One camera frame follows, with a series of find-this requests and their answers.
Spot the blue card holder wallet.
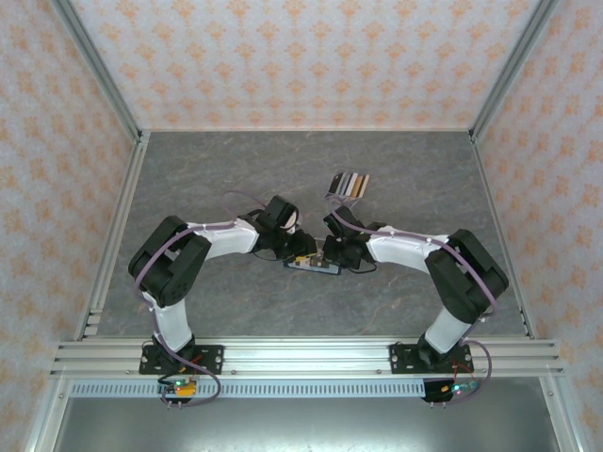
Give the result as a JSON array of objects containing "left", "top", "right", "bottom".
[{"left": 283, "top": 256, "right": 343, "bottom": 277}]

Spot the grey metal panel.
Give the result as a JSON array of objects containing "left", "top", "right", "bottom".
[{"left": 51, "top": 397, "right": 557, "bottom": 452}]

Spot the small controller circuit board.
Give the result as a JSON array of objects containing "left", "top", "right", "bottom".
[
  {"left": 422, "top": 379, "right": 481, "bottom": 405},
  {"left": 157, "top": 378, "right": 199, "bottom": 397}
]

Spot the aluminium mounting rail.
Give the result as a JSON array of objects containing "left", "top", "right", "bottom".
[{"left": 49, "top": 337, "right": 566, "bottom": 379}]

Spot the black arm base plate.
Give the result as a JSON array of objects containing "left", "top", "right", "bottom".
[
  {"left": 138, "top": 344, "right": 225, "bottom": 376},
  {"left": 388, "top": 343, "right": 475, "bottom": 376}
]

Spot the grey slotted cable duct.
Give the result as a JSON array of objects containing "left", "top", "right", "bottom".
[{"left": 69, "top": 380, "right": 428, "bottom": 399}]

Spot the aluminium side rail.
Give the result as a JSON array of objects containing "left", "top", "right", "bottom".
[
  {"left": 74, "top": 131, "right": 152, "bottom": 341},
  {"left": 470, "top": 134, "right": 539, "bottom": 341}
]

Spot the aluminium frame post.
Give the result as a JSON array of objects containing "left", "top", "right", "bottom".
[
  {"left": 49, "top": 0, "right": 143, "bottom": 142},
  {"left": 469, "top": 0, "right": 562, "bottom": 141}
]

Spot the aluminium frame leg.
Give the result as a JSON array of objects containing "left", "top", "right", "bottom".
[
  {"left": 539, "top": 376, "right": 583, "bottom": 452},
  {"left": 23, "top": 376, "right": 72, "bottom": 452}
]

